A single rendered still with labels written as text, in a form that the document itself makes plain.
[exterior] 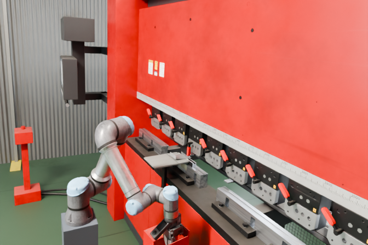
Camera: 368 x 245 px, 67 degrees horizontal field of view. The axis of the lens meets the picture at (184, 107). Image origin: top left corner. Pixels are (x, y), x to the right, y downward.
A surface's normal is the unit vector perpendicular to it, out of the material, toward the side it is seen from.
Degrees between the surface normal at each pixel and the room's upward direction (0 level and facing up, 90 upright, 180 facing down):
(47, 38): 90
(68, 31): 90
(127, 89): 90
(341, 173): 90
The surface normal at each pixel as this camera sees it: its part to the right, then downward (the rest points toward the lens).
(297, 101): -0.86, 0.06
